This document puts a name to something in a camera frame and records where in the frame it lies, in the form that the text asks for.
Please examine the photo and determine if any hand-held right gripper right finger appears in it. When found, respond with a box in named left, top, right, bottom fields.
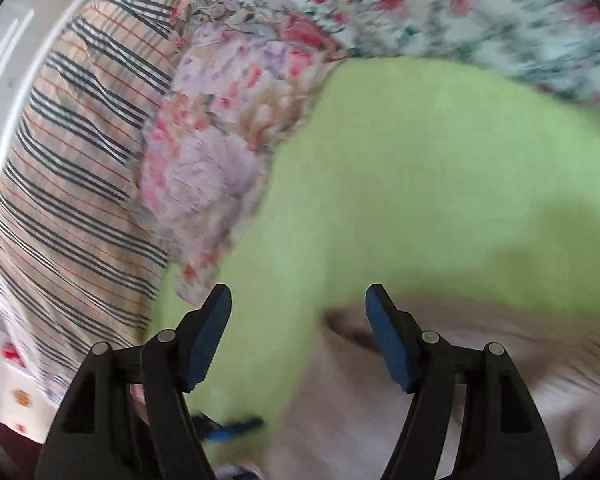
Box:
left=365, top=284, right=561, bottom=480

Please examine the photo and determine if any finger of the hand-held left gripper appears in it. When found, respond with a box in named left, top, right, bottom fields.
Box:
left=192, top=412, right=264, bottom=443

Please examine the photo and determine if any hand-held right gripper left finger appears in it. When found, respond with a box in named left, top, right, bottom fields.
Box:
left=34, top=284, right=232, bottom=480

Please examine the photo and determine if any beige knit sweater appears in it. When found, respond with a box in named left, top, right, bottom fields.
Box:
left=215, top=292, right=600, bottom=480

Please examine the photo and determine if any green bed sheet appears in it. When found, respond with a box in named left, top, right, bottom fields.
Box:
left=147, top=57, right=600, bottom=466

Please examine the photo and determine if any purple pink floral pillow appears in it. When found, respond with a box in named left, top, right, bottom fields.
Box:
left=140, top=2, right=351, bottom=306

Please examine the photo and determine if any plaid striped blanket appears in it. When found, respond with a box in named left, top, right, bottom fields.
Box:
left=0, top=0, right=216, bottom=408

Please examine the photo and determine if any dark red cloth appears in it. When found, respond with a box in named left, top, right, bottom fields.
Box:
left=0, top=407, right=43, bottom=480

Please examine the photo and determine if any rose print bed sheet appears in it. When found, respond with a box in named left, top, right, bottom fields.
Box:
left=175, top=0, right=600, bottom=123

